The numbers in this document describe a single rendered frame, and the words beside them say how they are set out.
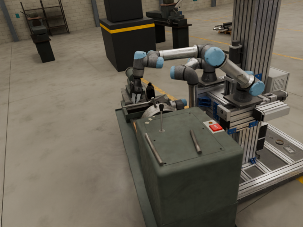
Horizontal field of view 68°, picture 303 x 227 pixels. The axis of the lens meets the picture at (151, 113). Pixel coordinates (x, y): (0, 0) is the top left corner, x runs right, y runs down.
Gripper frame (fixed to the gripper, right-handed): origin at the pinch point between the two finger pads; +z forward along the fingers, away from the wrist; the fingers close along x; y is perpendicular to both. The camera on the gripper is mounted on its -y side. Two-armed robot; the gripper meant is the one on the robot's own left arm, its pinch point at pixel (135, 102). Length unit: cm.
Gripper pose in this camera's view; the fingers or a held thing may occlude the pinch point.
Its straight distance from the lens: 158.7
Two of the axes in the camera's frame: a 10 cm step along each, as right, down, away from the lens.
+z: -1.4, 8.9, 4.4
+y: -2.6, -4.6, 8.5
